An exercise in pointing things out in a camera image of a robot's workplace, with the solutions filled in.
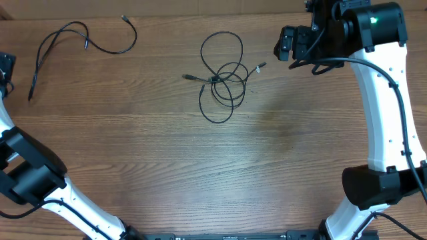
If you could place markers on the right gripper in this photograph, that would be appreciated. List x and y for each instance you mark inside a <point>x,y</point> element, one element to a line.
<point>298,38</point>

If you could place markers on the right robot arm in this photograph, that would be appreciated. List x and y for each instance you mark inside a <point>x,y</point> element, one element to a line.
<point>372,39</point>

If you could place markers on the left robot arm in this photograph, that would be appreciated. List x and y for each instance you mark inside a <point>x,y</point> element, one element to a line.
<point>32,173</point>

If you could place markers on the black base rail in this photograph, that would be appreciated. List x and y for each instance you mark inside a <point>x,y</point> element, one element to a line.
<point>230,236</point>

